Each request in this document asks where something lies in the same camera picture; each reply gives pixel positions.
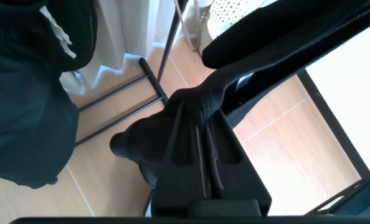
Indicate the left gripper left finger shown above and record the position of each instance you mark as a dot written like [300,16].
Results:
[178,186]

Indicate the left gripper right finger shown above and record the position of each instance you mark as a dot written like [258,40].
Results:
[238,183]

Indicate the black shorts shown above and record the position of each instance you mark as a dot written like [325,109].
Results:
[26,124]

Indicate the black garment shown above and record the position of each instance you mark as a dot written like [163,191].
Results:
[266,40]

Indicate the black clothes rack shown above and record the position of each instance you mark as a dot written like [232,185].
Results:
[152,76]

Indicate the white laundry basket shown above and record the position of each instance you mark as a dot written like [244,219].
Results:
[231,15]

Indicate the beige curtain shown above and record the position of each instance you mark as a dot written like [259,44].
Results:
[122,31]

